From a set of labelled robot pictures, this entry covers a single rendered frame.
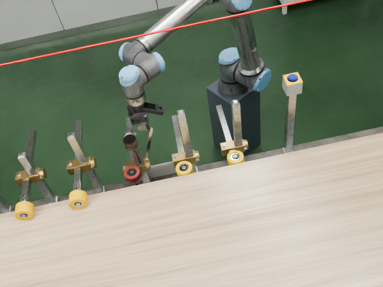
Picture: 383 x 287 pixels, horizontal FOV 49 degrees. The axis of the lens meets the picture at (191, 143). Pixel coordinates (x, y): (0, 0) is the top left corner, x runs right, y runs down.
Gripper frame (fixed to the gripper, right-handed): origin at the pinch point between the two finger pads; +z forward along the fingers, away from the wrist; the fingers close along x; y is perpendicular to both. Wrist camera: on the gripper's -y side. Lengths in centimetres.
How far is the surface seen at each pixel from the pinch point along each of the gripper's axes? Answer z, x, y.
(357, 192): 10, 51, -84
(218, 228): 11, 54, -22
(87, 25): 94, -255, 60
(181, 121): -11.4, 9.7, -15.8
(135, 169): 10.8, 14.5, 10.3
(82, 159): 0.7, 9.9, 33.4
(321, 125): 99, -63, -120
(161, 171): 26.8, 5.8, -0.5
